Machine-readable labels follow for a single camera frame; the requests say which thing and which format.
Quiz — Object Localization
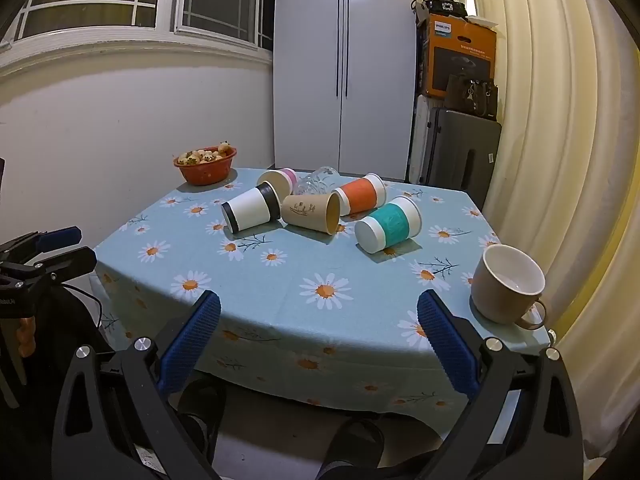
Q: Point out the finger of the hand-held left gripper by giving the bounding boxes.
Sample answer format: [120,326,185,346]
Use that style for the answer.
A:
[0,246,98,283]
[0,227,82,260]

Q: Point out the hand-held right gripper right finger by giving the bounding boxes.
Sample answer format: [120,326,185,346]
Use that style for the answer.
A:
[417,289,587,480]

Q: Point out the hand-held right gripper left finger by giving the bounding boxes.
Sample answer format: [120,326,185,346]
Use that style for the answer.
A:
[52,290,222,480]

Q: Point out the teal sleeve paper cup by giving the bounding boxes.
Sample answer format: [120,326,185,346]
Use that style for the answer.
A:
[354,196,424,255]

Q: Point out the white and black paper cup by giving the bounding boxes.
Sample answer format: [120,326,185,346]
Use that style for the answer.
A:
[221,180,282,234]

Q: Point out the orange sleeve paper cup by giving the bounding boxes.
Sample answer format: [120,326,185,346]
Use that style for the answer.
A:
[330,173,388,217]

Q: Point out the brown kraft paper cup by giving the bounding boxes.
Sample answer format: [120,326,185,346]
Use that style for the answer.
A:
[280,191,342,235]

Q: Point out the pink paper cup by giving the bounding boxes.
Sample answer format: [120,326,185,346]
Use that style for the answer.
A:
[257,168,300,202]

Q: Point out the clear glass cup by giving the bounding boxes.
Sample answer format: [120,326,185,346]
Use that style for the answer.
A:
[292,165,342,197]

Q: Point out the beige ceramic mug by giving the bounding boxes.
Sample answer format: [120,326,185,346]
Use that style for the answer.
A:
[468,244,549,331]

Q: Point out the black slipper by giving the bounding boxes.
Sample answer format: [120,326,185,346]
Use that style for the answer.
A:
[322,417,387,480]
[176,379,227,463]

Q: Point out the blue daisy print tablecloth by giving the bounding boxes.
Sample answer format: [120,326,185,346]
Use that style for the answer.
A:
[92,166,555,427]

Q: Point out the red plastic bowl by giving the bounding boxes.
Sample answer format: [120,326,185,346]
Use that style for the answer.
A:
[173,147,238,187]

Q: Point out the pile of small round snacks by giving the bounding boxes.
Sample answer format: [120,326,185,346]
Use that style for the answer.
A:
[178,141,235,167]

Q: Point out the grey suitcase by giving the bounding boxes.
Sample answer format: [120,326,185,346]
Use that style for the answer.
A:
[424,106,503,207]

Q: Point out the white folded board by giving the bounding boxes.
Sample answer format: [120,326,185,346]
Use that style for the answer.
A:
[407,93,432,184]

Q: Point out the cream curtain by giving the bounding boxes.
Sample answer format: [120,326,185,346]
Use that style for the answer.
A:
[464,0,640,363]

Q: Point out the dark brown handbag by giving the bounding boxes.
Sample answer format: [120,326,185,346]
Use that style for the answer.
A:
[444,74,500,119]

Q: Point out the white framed window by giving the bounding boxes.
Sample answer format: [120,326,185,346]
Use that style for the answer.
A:
[0,0,277,68]

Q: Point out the white wardrobe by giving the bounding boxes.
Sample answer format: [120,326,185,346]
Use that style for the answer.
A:
[272,0,419,182]

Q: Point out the orange cardboard box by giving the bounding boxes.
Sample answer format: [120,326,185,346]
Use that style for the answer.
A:
[418,12,499,101]

